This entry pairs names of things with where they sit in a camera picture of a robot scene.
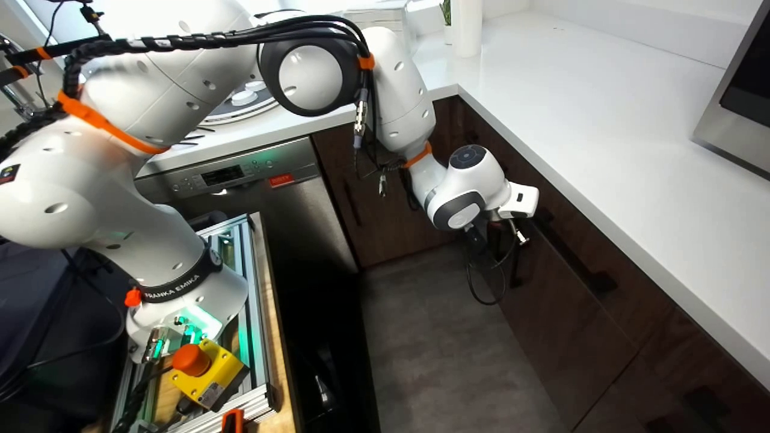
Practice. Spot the stainless steel microwave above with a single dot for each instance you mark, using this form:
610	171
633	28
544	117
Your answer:
741	88

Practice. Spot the red emergency stop button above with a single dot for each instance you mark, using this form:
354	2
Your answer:
190	360

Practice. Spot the stainless steel dishwasher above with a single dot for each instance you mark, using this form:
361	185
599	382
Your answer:
265	209

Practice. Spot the black plastic sheet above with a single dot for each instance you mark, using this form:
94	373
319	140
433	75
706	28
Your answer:
321	320

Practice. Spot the wooden corner cabinet door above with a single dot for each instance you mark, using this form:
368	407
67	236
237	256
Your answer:
385	217

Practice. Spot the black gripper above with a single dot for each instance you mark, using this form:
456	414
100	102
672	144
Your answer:
487	236

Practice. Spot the white cylindrical roll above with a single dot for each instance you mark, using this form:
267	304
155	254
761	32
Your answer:
463	28

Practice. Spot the silver cooktop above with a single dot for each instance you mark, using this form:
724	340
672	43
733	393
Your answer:
240	110

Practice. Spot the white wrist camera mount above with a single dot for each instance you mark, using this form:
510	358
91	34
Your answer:
521	200

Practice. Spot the dark fabric cover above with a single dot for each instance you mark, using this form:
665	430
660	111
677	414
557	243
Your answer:
48	320

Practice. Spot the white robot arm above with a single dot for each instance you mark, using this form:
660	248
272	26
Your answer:
159	98

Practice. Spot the yellow emergency stop box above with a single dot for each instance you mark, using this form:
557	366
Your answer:
218	373

